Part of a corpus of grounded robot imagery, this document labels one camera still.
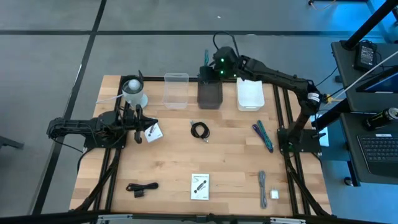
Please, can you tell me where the black aluminium table frame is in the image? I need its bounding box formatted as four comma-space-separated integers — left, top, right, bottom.
70, 74, 333, 224

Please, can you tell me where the black stand pole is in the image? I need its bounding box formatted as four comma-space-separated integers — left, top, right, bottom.
341, 0, 398, 50

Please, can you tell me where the blue green cable bundle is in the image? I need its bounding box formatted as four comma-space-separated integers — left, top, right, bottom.
251, 123, 272, 152

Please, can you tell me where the black slanted stand bar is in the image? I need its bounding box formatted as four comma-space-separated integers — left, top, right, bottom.
312, 99, 352, 131

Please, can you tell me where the black power brick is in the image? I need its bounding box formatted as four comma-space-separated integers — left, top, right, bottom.
353, 42, 377, 72

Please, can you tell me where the black energy drink can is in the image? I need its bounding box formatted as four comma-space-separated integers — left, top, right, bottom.
363, 107, 398, 131

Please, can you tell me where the grey braided cable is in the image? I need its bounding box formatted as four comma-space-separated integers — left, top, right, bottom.
257, 170, 268, 209

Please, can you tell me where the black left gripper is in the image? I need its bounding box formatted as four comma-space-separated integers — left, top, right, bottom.
123, 104, 159, 144

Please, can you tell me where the white slanted rod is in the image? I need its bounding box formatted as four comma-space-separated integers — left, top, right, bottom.
335, 51, 398, 100

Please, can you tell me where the large white acer box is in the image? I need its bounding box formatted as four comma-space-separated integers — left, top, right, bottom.
190, 173, 210, 201

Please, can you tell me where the dark grey plastic bin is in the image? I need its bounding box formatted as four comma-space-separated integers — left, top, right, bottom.
197, 74, 224, 110

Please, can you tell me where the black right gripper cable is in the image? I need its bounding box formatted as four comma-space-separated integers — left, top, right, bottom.
213, 30, 240, 57

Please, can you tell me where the white lamp cable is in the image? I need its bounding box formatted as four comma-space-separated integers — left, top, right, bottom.
95, 93, 125, 105

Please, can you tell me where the black keyboard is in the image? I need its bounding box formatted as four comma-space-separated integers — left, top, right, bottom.
356, 133, 398, 178

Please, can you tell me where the clear plastic bin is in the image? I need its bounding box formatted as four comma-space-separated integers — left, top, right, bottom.
163, 72, 190, 110

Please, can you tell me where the black monitor screen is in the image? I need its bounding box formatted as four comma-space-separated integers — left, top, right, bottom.
356, 65, 398, 94

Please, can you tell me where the black side desk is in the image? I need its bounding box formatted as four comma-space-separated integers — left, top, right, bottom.
331, 40, 398, 187

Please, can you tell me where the white paper sheet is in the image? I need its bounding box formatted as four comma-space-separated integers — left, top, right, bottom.
310, 114, 330, 147

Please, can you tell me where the grey furniture leg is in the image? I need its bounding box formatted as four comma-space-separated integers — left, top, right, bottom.
0, 135, 25, 150

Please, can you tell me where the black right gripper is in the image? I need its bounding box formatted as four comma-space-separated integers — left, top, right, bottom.
199, 46, 243, 83

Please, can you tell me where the white plastic bin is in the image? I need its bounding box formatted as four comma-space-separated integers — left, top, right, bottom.
236, 77, 266, 112

